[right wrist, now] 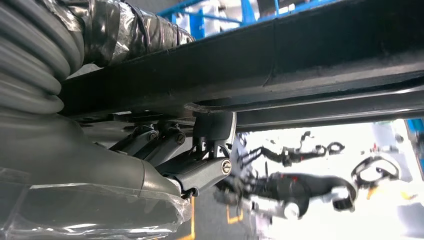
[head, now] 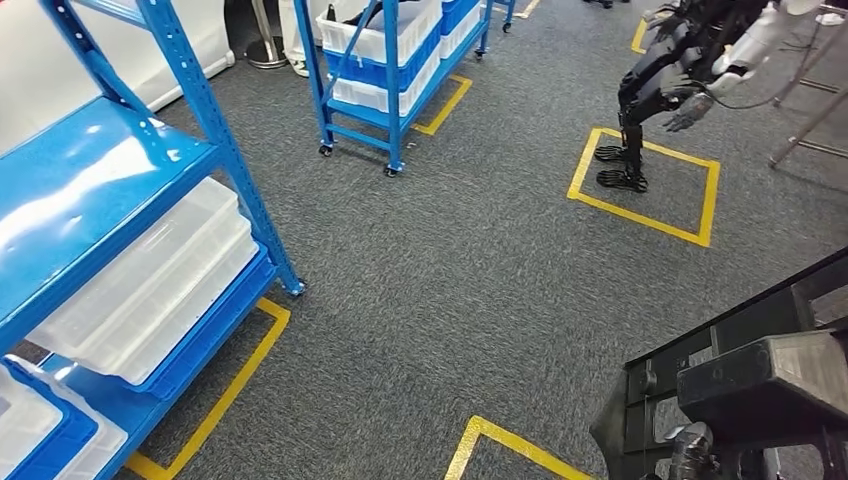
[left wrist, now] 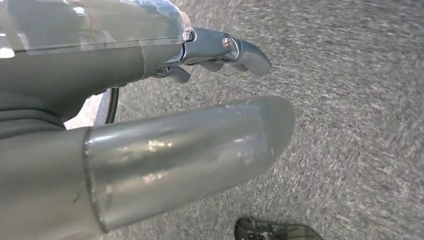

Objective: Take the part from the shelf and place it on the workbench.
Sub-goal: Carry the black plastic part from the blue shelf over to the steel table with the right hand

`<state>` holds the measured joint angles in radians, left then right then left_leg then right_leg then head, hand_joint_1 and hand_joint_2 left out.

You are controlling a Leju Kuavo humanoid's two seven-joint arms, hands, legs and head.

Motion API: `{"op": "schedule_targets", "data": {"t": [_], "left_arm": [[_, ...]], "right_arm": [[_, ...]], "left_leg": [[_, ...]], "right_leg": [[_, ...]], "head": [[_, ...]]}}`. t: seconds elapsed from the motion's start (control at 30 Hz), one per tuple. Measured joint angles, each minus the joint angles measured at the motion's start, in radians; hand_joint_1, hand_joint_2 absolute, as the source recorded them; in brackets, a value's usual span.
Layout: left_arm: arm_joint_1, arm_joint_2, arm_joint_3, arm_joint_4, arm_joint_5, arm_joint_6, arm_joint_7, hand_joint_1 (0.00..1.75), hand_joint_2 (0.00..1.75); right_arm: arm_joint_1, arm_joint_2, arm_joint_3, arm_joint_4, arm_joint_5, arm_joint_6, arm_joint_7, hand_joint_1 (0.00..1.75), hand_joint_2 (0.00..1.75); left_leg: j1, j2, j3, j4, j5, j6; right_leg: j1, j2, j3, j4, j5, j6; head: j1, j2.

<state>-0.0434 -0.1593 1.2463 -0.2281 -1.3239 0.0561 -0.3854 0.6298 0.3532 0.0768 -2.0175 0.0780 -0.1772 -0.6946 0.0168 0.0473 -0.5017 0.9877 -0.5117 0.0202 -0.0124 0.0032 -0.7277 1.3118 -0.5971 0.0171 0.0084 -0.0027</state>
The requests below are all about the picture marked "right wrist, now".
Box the black looped strap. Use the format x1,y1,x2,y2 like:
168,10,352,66
351,154,402,190

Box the blue metal shelf rack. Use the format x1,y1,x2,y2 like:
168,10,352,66
157,0,335,41

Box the thin black wiring harness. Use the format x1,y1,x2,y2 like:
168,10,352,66
240,130,345,168

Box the black wiring harness bundle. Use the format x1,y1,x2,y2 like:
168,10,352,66
213,170,359,221

